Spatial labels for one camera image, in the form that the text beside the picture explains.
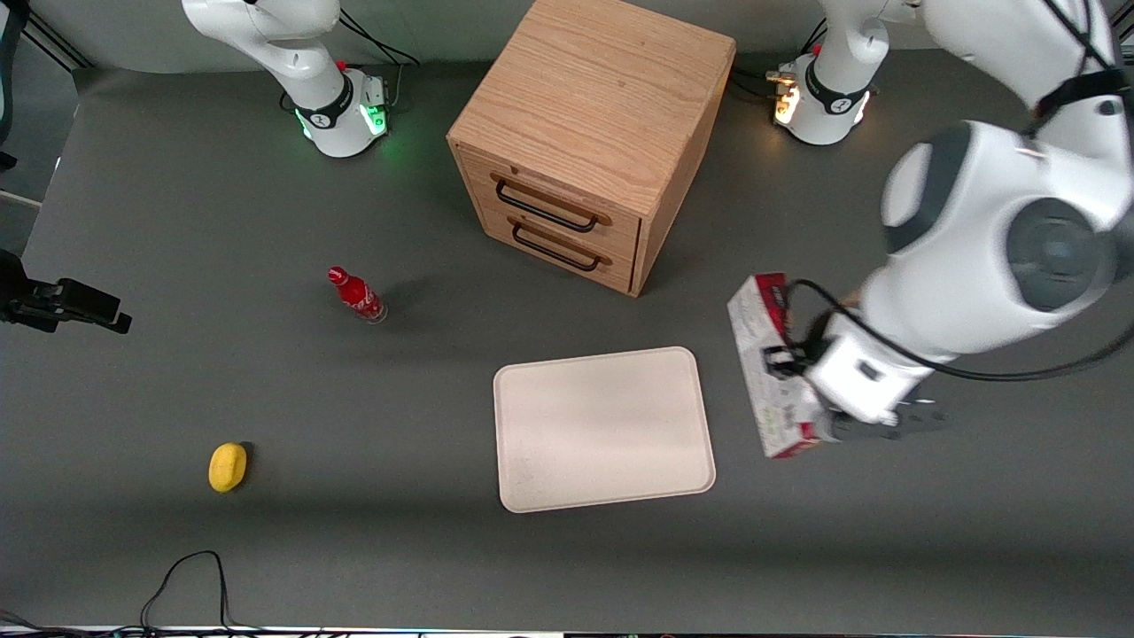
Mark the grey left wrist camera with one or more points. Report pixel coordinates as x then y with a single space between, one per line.
886 430

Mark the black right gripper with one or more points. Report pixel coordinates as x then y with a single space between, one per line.
12 286

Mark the red cola bottle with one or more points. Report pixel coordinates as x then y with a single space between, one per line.
357 295

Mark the white rectangular tray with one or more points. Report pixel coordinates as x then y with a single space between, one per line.
602 430

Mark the wooden drawer cabinet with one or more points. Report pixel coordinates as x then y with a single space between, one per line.
594 97

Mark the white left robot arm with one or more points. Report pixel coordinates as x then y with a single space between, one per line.
992 239

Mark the yellow lemon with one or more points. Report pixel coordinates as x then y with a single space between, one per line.
227 467

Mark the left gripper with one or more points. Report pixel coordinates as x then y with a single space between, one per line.
781 361

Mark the red cookie box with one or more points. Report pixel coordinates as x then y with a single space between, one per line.
775 412

